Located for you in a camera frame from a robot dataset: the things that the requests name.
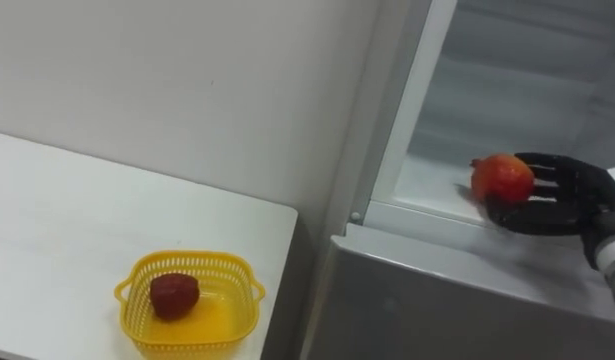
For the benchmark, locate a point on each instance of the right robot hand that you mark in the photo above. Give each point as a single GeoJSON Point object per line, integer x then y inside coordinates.
{"type": "Point", "coordinates": [567, 200]}

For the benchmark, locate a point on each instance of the red-yellow pomegranate soft toy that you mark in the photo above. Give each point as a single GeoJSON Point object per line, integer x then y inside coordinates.
{"type": "Point", "coordinates": [502, 177]}

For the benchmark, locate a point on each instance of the dark red fruit soft toy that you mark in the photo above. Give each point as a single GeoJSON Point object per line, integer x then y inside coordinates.
{"type": "Point", "coordinates": [173, 295]}

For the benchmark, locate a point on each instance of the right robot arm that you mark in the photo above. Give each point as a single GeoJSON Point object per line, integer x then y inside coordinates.
{"type": "Point", "coordinates": [614, 260]}

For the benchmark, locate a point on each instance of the grey fridge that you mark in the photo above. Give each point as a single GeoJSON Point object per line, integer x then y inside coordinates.
{"type": "Point", "coordinates": [437, 300]}

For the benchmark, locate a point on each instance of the yellow plastic basket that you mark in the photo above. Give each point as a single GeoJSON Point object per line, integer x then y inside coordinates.
{"type": "Point", "coordinates": [212, 320]}

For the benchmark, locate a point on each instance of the white table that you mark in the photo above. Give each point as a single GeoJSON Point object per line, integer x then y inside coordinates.
{"type": "Point", "coordinates": [62, 225]}

